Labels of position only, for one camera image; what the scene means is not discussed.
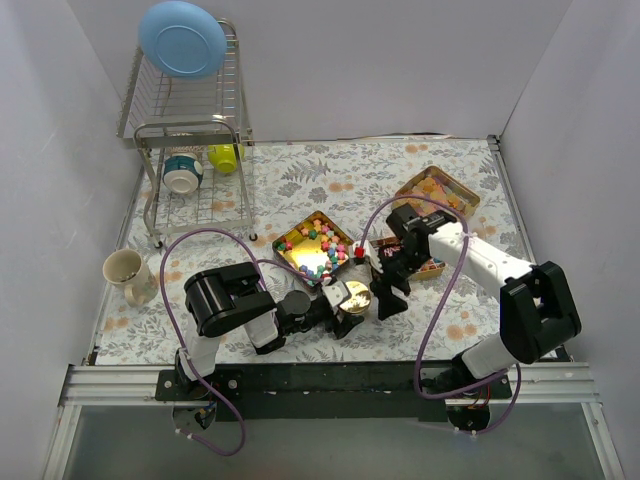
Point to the gold round lid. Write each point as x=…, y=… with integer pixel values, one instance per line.
x=359, y=300

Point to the blue plate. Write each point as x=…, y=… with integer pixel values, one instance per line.
x=182, y=40

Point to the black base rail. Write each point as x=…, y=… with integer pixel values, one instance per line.
x=308, y=390

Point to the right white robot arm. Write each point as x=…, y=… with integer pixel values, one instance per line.
x=537, y=313

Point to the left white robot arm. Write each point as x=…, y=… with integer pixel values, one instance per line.
x=223, y=299

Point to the tin of star candies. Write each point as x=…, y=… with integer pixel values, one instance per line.
x=315, y=248

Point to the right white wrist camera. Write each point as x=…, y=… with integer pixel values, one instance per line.
x=362, y=252

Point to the beige paper cup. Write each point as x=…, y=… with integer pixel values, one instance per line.
x=126, y=270

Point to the metal dish rack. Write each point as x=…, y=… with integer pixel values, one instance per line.
x=213, y=111

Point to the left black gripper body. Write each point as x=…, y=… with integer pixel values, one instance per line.
x=333, y=316

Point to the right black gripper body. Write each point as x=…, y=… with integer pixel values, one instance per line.
x=388, y=279

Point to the tin of lollipops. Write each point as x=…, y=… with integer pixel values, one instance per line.
x=430, y=265

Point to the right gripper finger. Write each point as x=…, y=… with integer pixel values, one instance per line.
x=400, y=293
x=385, y=298

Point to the patterned small bowl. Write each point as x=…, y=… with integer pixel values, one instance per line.
x=182, y=146

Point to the yellow-green bowl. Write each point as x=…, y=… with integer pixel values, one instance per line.
x=223, y=157

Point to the teal and white bowl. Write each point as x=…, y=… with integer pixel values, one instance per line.
x=183, y=173

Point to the floral table mat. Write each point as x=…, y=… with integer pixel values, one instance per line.
x=349, y=182

